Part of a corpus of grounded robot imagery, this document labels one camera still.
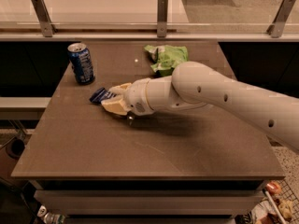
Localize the blue rxbar wrapper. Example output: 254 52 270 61
90 87 116 105

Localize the middle metal railing bracket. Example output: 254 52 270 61
157 0 168 37

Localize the grey table base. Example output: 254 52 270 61
35 189 263 216

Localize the metal railing bracket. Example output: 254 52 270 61
31 0 55 37
266 0 296 38
157 0 168 37

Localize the left metal railing bracket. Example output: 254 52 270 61
31 0 55 37

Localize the wire basket with snacks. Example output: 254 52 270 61
243 180 299 224

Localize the right metal railing bracket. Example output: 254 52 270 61
266 0 296 38

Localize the green chip bag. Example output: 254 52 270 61
144 45 189 77

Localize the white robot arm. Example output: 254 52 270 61
102 62 299 153

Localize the glass railing panel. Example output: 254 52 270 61
0 0 299 26

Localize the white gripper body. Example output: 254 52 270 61
124 78 153 116

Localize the blue soda can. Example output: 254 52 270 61
67 43 95 85

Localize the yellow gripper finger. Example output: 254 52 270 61
102 95 129 116
109 83 131 95

